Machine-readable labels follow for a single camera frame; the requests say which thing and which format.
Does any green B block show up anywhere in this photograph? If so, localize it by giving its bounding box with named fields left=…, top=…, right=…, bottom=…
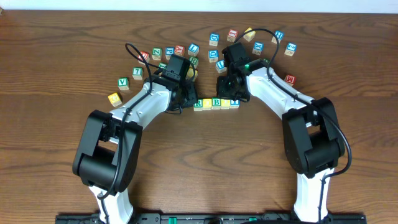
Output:
left=211, top=98, right=221, bottom=110

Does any green Z block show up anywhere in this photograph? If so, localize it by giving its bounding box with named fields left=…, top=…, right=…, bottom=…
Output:
left=152, top=47, right=162, bottom=60

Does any green J block left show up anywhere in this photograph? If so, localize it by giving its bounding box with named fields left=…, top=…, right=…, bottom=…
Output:
left=159, top=63, right=167, bottom=69

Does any blue L block lower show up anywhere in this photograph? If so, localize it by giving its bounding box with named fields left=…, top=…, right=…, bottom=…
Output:
left=215, top=60, right=227, bottom=73

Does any blue l block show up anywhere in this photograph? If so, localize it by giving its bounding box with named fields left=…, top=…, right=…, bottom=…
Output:
left=215, top=60, right=227, bottom=73
left=187, top=43, right=200, bottom=57

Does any red U block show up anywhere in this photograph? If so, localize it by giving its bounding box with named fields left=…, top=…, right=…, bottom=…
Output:
left=138, top=51, right=150, bottom=65

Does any blue D block lower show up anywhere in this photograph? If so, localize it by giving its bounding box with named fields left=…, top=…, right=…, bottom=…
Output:
left=208, top=50, right=219, bottom=63

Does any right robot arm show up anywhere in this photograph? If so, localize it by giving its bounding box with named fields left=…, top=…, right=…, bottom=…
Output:
left=217, top=58, right=345, bottom=223

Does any yellow O block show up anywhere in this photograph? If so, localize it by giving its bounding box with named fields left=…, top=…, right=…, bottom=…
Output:
left=202, top=98, right=212, bottom=111

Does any green V block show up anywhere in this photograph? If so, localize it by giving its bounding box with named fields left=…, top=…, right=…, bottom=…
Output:
left=118, top=77, right=129, bottom=91

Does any blue L block upper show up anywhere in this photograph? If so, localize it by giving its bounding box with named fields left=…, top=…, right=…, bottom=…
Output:
left=187, top=43, right=200, bottom=57

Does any blue T block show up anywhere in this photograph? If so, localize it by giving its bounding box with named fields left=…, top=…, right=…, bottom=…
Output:
left=230, top=100, right=240, bottom=109

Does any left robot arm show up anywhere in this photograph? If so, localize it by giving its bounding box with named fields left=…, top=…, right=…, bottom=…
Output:
left=72, top=75, right=198, bottom=223

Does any blue d block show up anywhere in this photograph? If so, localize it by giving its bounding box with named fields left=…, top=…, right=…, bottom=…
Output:
left=208, top=50, right=219, bottom=63
left=209, top=33, right=220, bottom=47

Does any blue 2 block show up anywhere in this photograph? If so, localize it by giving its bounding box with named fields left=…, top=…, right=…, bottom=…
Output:
left=284, top=42, right=297, bottom=56

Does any red A block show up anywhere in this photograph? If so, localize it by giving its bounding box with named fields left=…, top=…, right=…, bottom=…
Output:
left=174, top=45, right=185, bottom=57

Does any blue P block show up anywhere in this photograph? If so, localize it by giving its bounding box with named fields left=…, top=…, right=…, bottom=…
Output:
left=165, top=47, right=175, bottom=60

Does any blue X block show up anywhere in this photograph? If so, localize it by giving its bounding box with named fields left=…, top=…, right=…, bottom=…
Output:
left=252, top=42, right=264, bottom=55

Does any blue H block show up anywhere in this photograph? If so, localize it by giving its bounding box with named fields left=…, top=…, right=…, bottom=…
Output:
left=271, top=30, right=284, bottom=44

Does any yellow block top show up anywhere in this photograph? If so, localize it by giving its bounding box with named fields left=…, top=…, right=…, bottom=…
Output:
left=243, top=27, right=256, bottom=42

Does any green 7 block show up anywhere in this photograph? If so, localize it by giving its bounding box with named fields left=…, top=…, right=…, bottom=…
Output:
left=132, top=67, right=144, bottom=80

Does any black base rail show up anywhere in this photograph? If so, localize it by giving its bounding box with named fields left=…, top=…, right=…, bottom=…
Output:
left=55, top=212, right=368, bottom=224

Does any red I block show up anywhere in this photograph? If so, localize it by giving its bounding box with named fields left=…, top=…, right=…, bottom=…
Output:
left=227, top=29, right=238, bottom=42

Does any green r block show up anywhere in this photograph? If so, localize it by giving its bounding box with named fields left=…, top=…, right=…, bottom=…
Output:
left=189, top=57, right=198, bottom=68
left=193, top=99, right=203, bottom=111

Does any blue D block upper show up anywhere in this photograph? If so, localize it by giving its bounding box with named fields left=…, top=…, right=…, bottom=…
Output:
left=209, top=33, right=220, bottom=47

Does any red M block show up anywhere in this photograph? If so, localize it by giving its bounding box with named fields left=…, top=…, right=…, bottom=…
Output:
left=284, top=75, right=296, bottom=86

